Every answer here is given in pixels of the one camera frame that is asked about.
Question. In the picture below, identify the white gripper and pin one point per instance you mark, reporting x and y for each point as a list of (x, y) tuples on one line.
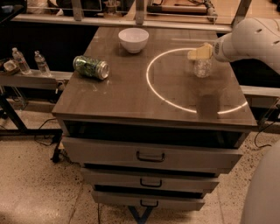
[(219, 50)]

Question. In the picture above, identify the clear plastic water bottle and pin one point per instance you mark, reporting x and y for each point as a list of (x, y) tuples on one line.
[(202, 67)]

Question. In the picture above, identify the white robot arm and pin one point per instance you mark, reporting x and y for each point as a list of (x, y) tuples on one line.
[(254, 38)]

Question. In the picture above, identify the white ceramic bowl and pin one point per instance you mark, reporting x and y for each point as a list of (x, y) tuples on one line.
[(133, 40)]

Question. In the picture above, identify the small water bottle right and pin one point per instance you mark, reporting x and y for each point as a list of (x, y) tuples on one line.
[(41, 63)]

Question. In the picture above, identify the small water bottle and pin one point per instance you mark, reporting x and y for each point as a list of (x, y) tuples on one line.
[(41, 63), (20, 59)]

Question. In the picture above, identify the small water bottle left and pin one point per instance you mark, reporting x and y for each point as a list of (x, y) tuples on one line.
[(20, 59)]

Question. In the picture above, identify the dark bowl on shelf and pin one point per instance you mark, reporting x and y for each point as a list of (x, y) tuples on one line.
[(8, 67)]

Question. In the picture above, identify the grey drawer cabinet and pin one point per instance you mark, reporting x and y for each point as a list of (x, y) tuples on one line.
[(154, 97)]

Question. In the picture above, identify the top grey drawer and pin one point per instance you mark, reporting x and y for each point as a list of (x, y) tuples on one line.
[(151, 156)]

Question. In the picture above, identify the grey drawer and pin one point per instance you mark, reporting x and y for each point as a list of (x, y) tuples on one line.
[(142, 200), (148, 181), (151, 156)]

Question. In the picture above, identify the green soda can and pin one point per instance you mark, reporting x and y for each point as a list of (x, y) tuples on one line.
[(93, 68)]

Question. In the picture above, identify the middle grey drawer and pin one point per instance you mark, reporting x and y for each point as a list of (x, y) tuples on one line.
[(148, 181)]

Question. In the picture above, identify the metal side shelf left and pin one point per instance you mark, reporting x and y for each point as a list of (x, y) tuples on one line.
[(35, 80)]

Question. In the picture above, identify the bottom grey drawer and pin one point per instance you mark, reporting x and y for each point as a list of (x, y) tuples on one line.
[(142, 200)]

